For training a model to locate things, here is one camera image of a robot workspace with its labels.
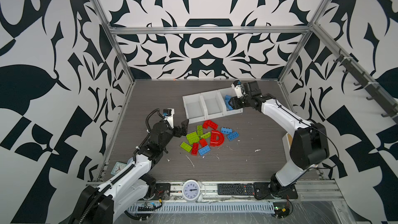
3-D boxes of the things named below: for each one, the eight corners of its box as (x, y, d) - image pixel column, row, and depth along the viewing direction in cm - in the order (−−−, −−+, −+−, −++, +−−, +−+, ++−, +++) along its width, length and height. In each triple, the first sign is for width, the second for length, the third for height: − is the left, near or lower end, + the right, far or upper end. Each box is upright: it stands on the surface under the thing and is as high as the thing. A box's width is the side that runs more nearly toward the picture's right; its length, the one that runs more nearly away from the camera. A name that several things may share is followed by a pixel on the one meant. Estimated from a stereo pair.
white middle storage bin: (205, 120, 99) (205, 114, 94) (200, 98, 110) (200, 92, 105) (225, 117, 101) (226, 111, 96) (218, 96, 112) (219, 90, 107)
